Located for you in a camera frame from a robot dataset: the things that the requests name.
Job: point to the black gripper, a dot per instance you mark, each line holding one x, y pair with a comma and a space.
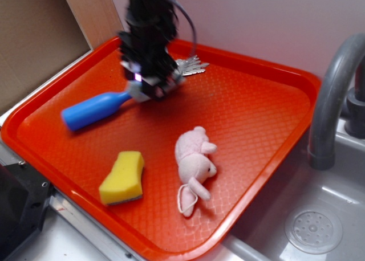
144, 49

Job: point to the pink plush mouse toy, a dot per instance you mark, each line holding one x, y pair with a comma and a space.
194, 168

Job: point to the grey toy sink basin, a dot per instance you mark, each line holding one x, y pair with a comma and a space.
259, 234

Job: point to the grey sink faucet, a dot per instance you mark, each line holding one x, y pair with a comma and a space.
342, 91

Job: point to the red plastic tray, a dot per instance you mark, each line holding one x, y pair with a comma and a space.
254, 111

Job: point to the yellow sponge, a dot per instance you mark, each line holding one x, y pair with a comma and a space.
124, 182

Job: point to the blue plastic bottle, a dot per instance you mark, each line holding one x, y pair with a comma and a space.
93, 110

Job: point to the bunch of metal keys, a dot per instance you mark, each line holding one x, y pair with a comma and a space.
190, 66

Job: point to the brown cardboard panel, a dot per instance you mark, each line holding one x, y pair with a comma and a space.
39, 38

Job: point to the sink drain strainer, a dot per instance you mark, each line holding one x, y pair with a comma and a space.
313, 230

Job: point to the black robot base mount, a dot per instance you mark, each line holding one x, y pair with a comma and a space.
25, 195

